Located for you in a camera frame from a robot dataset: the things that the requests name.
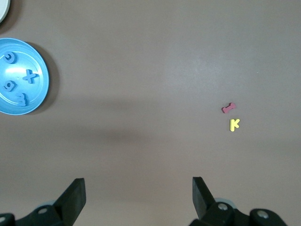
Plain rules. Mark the blue plate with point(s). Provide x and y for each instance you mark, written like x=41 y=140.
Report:
x=35 y=99

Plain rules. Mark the blue foam letter C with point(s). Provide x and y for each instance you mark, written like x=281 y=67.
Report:
x=13 y=58

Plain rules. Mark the blue foam letter X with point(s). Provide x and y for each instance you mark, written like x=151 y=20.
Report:
x=30 y=76

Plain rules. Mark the yellow foam letter K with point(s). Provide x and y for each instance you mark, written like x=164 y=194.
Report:
x=233 y=124

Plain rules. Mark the blue foam number 6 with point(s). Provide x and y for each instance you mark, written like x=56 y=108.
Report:
x=9 y=85

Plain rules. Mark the blue foam letter E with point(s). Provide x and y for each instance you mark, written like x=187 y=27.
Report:
x=23 y=99

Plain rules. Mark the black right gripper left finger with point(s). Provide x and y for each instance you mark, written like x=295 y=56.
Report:
x=70 y=200

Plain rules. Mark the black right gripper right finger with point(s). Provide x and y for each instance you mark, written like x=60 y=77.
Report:
x=204 y=207

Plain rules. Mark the red foam letter I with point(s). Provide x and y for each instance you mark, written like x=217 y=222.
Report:
x=228 y=108

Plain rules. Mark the beige plate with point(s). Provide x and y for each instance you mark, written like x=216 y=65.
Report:
x=2 y=9

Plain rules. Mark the brown table cover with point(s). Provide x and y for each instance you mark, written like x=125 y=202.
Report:
x=150 y=70

